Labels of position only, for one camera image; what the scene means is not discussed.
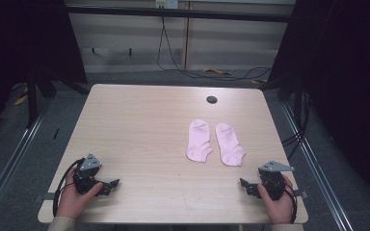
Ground metal floor rail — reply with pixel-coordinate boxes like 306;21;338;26
0;107;47;223
280;101;355;231

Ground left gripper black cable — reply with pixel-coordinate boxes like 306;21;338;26
52;157;87;218

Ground pink ankle sock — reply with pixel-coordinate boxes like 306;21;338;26
186;118;214;164
215;122;247;167

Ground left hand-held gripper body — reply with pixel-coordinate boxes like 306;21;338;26
72;153;110;195

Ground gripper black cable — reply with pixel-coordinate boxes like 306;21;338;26
281;183;299;224
52;157;87;218

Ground grey table edge strap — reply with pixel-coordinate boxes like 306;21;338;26
33;192;56;203
293;189;309;200

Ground black cable bundle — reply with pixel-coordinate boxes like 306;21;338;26
281;90;313;160

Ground black stand leg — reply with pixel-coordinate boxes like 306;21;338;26
25;71;58;129

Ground black horizontal bar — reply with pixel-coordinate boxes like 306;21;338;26
65;4;293;24

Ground person's right hand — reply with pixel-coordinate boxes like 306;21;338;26
257;174;295;225

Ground person's left hand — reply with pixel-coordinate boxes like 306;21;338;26
56;165;104;220

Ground black curtain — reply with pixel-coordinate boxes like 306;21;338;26
267;0;370;206
0;0;89;142

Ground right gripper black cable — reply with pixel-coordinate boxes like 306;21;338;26
281;183;299;224

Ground white wall socket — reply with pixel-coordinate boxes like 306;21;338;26
155;0;179;10

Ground black wall cables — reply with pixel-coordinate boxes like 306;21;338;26
156;14;275;82

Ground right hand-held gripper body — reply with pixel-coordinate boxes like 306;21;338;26
257;160;296;201

